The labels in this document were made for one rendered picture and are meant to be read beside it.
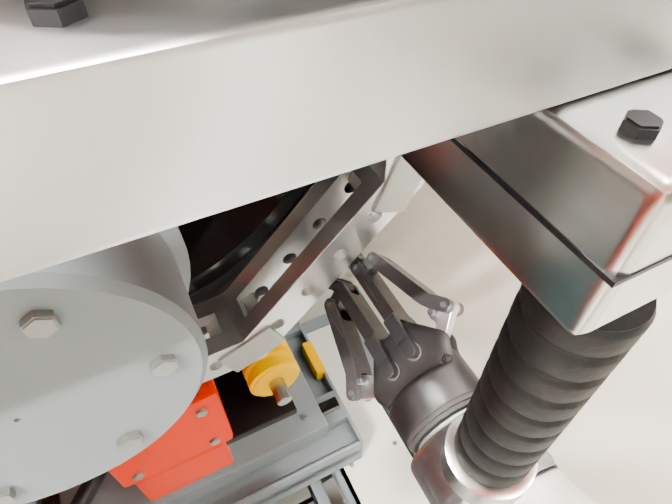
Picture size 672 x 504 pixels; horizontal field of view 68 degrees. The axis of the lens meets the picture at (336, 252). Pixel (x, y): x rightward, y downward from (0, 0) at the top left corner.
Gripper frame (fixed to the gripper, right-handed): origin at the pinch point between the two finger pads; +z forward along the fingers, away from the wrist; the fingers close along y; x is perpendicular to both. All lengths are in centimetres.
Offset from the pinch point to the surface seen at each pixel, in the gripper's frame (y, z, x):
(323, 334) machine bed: -33, 25, -46
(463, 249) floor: -5, 37, -85
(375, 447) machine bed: -34, -2, -45
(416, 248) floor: -13, 43, -77
